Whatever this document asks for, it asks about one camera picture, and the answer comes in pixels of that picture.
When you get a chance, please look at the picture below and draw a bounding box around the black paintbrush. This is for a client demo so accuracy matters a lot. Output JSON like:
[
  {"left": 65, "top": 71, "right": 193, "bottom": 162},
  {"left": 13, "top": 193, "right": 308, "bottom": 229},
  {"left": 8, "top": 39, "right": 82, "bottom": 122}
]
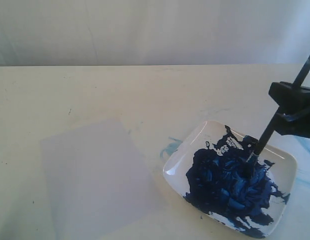
[{"left": 243, "top": 55, "right": 310, "bottom": 178}]

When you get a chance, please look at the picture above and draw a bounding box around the white square paint plate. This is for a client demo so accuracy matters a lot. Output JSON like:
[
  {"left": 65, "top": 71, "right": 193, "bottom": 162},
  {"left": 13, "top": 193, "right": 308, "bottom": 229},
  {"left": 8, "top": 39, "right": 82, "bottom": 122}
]
[{"left": 163, "top": 120, "right": 297, "bottom": 239}]

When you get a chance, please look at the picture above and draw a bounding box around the white paper sheet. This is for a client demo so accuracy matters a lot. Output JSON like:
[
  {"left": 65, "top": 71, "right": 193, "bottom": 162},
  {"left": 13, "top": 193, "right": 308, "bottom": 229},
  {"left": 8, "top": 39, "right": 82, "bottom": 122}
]
[{"left": 40, "top": 119, "right": 163, "bottom": 240}]

